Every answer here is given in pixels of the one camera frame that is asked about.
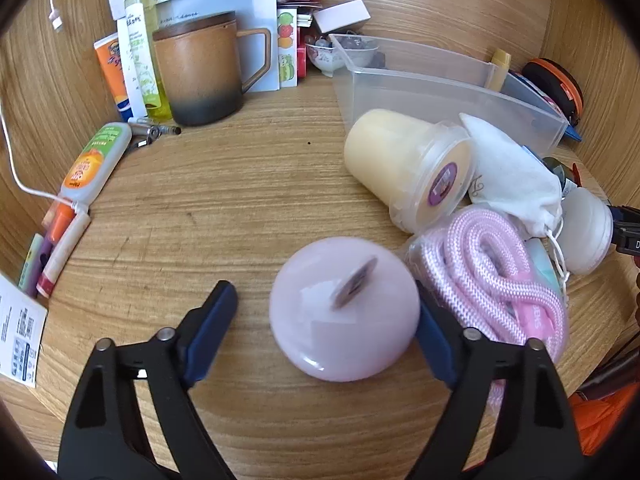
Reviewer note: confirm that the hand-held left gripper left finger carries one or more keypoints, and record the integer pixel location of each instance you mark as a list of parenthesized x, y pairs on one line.
[(215, 330)]

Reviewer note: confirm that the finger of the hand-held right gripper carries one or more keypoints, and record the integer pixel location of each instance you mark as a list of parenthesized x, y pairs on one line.
[(622, 214)]

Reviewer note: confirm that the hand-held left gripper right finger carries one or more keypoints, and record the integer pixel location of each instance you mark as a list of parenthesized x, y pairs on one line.
[(435, 345)]

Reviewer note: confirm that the dark green bottle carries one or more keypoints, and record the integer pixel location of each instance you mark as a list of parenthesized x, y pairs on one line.
[(555, 167)]

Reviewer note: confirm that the pink round case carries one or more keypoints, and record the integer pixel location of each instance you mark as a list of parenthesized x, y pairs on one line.
[(345, 310)]

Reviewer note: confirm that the clear plastic bin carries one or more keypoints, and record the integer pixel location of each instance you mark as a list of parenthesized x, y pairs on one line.
[(425, 85)]

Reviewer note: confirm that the wooden desktop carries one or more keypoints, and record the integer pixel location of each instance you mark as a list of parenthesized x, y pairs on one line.
[(200, 200)]

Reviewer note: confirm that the white round container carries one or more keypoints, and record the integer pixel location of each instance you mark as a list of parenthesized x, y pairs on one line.
[(585, 230)]

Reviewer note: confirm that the mint green case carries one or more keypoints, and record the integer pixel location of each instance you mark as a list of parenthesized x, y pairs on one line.
[(542, 260)]

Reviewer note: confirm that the black and orange zip case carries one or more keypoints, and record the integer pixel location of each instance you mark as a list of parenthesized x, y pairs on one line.
[(555, 85)]

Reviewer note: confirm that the white stick with red end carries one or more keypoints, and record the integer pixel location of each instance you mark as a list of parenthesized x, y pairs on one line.
[(62, 255)]

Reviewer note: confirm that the orange jacket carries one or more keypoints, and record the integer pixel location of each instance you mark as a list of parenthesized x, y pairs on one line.
[(605, 410)]

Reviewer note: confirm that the orange lip balm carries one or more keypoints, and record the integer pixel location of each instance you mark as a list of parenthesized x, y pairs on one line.
[(60, 222)]

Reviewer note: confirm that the pale yellow tube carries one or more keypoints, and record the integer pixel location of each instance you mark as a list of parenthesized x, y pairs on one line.
[(500, 67)]

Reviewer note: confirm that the yellow cream tub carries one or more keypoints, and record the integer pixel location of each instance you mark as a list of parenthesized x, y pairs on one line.
[(400, 155)]

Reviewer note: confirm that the white label sheet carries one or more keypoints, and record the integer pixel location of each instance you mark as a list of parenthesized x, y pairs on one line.
[(17, 335)]

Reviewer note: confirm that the pale green eraser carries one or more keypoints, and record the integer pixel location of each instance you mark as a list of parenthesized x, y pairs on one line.
[(30, 260)]

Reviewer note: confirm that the green and orange tube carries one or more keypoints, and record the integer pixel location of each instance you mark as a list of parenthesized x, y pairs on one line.
[(92, 162)]

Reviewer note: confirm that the metal nail clipper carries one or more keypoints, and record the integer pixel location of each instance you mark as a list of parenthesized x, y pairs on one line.
[(150, 132)]

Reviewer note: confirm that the brown ceramic mug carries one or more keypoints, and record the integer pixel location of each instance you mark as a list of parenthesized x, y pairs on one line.
[(200, 75)]

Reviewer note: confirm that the orange sunscreen tube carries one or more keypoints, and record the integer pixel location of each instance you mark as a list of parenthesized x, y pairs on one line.
[(112, 75)]

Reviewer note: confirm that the yellow spray bottle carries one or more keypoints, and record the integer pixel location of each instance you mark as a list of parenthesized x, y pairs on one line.
[(145, 60)]

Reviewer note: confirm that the fruit print box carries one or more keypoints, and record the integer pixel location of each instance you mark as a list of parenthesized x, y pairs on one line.
[(286, 45)]

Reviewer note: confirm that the small white bowl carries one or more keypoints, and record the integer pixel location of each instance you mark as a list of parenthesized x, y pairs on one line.
[(325, 57)]

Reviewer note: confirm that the white tall box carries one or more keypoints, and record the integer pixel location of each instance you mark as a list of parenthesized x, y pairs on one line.
[(129, 45)]

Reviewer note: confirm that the small white box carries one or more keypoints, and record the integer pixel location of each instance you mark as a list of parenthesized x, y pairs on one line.
[(340, 15)]

